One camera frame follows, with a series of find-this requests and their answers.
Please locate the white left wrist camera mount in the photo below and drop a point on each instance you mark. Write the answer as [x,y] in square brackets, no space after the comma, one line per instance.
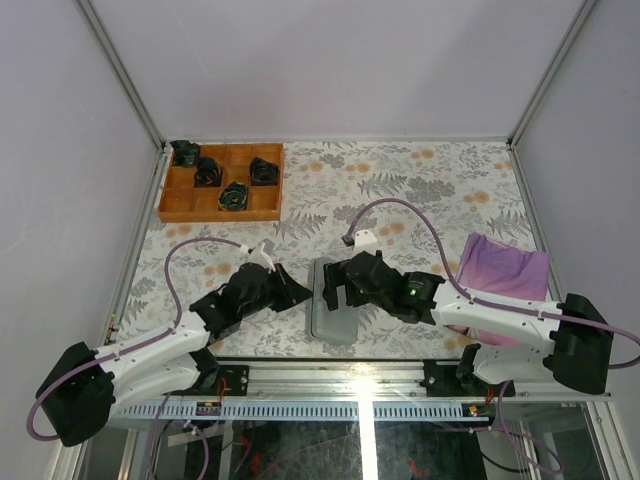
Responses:
[260,254]

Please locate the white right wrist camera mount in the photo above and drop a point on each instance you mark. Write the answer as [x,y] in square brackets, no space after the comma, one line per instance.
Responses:
[362,241]

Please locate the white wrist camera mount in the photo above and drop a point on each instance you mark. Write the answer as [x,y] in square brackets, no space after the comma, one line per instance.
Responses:
[362,241]
[260,254]

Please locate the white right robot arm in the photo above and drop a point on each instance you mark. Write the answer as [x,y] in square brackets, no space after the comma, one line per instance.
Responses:
[565,342]

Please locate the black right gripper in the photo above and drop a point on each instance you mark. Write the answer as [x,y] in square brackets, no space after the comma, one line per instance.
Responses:
[335,277]

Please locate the black tape roll right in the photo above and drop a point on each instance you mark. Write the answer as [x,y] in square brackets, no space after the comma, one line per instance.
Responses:
[263,173]

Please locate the orange wooden compartment tray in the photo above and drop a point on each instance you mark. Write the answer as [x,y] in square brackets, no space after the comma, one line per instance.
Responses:
[223,183]

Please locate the black blue tape roll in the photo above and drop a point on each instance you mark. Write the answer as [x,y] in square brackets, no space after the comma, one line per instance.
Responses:
[234,197]

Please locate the purple princess print bag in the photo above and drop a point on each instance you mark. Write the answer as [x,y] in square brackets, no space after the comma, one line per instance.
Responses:
[495,268]

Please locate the grey plastic tool case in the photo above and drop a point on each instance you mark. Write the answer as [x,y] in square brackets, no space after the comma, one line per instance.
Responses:
[338,327]

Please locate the aluminium front rail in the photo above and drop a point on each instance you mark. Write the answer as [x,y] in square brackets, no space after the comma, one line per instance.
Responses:
[335,380]

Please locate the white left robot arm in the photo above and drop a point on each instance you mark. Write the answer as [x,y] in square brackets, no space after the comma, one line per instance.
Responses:
[86,387]

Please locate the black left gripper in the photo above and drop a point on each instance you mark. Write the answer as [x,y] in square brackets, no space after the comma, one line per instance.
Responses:
[292,291]

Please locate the black tape roll top-left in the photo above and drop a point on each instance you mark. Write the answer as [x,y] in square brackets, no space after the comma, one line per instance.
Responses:
[185,153]

